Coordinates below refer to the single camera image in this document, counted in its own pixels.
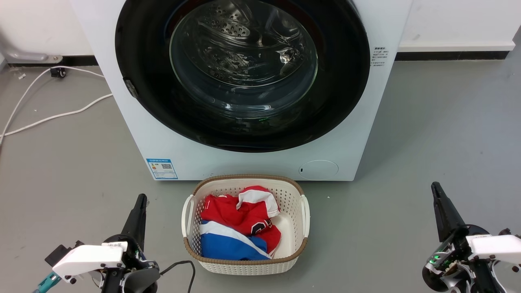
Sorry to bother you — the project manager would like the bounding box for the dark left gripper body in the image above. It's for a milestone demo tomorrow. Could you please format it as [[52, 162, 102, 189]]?
[[101, 234, 162, 293]]

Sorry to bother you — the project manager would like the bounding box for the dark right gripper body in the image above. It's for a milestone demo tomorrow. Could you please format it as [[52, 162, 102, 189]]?
[[422, 225, 503, 293]]

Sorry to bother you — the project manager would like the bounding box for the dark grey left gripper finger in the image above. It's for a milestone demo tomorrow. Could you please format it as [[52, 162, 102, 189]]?
[[121, 194, 144, 246], [136, 195, 148, 251]]

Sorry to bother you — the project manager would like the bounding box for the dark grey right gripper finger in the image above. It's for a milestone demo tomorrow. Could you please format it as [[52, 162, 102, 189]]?
[[436, 182, 467, 235], [431, 181, 453, 243]]

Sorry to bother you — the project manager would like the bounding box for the white front-load washing machine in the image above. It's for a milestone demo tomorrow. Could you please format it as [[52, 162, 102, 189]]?
[[69, 0, 414, 181]]

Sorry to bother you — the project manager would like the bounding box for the round black glass washer door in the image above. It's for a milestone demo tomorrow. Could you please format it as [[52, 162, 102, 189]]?
[[115, 0, 371, 153]]

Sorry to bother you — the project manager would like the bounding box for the blue energy label sticker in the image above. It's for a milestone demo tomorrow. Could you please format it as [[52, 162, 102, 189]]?
[[146, 158, 179, 180]]

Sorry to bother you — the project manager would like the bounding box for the blue and white garment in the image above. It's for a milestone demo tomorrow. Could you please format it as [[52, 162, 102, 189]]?
[[199, 220, 272, 261]]

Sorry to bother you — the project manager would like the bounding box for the red and white garment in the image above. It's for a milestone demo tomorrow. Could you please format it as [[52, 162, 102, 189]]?
[[200, 186, 282, 257]]

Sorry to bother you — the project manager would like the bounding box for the round white filter cover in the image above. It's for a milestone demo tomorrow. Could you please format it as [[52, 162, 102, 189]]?
[[298, 160, 339, 181]]

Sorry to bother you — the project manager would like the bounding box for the white plastic laundry basket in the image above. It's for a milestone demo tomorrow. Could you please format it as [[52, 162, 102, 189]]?
[[181, 174, 311, 276]]

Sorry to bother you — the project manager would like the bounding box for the small printed text sticker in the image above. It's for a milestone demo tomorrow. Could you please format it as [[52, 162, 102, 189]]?
[[370, 46, 390, 68]]

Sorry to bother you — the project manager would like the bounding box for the perforated steel washer drum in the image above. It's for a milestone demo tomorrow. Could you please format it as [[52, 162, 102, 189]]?
[[171, 0, 318, 107]]

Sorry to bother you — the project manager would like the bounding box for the teal cable connector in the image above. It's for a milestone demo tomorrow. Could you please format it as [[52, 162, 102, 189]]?
[[33, 272, 62, 293]]

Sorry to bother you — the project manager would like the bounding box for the thin white power cable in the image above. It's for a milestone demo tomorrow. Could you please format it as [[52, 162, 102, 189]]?
[[0, 93, 114, 138], [0, 65, 105, 141]]

